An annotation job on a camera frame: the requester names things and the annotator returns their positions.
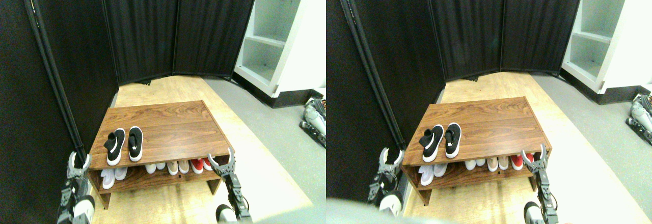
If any black shoe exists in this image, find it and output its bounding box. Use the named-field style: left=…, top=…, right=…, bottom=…
left=419, top=125, right=444, bottom=162
left=103, top=128, right=126, bottom=166
left=128, top=126, right=144, bottom=162
left=445, top=122, right=463, bottom=158

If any brown shoe rack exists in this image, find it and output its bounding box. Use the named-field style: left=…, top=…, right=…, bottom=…
left=88, top=100, right=236, bottom=209
left=401, top=97, right=553, bottom=206

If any black curtain stand pole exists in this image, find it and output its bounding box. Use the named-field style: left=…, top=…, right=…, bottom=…
left=330, top=0, right=408, bottom=151
left=17, top=0, right=86, bottom=156

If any white shelf unit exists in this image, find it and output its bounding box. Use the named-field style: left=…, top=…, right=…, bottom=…
left=560, top=0, right=652, bottom=93
left=233, top=0, right=326, bottom=98

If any grey machine with cables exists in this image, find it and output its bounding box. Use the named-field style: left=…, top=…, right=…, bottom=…
left=300, top=96, right=326, bottom=148
left=626, top=93, right=652, bottom=146

